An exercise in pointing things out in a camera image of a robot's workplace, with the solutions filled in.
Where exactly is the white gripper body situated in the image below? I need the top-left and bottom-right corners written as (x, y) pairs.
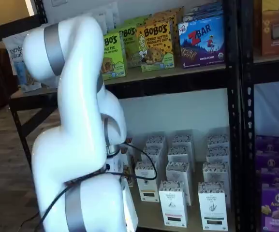
top-left (104, 154), bottom-right (122, 174)

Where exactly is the purple Annie's snack box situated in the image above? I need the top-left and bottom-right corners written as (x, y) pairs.
top-left (255, 136), bottom-right (279, 170)
top-left (256, 164), bottom-right (279, 191)
top-left (261, 185), bottom-right (279, 232)

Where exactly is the white box green strip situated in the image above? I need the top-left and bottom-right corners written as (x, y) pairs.
top-left (202, 161), bottom-right (230, 194)
top-left (198, 181), bottom-right (228, 232)
top-left (207, 131), bottom-right (230, 149)
top-left (206, 146), bottom-right (230, 165)

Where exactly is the orange snack box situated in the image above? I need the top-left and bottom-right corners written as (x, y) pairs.
top-left (260, 0), bottom-right (279, 57)

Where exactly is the green Bobo's apple pie box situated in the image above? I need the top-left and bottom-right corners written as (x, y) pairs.
top-left (102, 31), bottom-right (128, 81)
top-left (118, 21), bottom-right (143, 69)

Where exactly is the yellow Bobo's peanut butter box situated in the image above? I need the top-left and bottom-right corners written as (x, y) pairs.
top-left (152, 7), bottom-right (185, 66)
top-left (136, 21), bottom-right (176, 73)

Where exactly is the blue Zbar box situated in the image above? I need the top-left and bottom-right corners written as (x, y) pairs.
top-left (177, 16), bottom-right (226, 69)
top-left (182, 2), bottom-right (224, 24)

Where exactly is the black metal shelving rack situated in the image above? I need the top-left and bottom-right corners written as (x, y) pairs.
top-left (0, 0), bottom-right (243, 232)
top-left (240, 0), bottom-right (279, 232)

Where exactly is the blue granola bag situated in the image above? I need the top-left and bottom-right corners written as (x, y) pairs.
top-left (2, 33), bottom-right (43, 94)

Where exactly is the white box pink strip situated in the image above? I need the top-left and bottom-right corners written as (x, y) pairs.
top-left (158, 180), bottom-right (189, 228)
top-left (173, 130), bottom-right (195, 149)
top-left (167, 146), bottom-right (195, 170)
top-left (165, 161), bottom-right (193, 206)

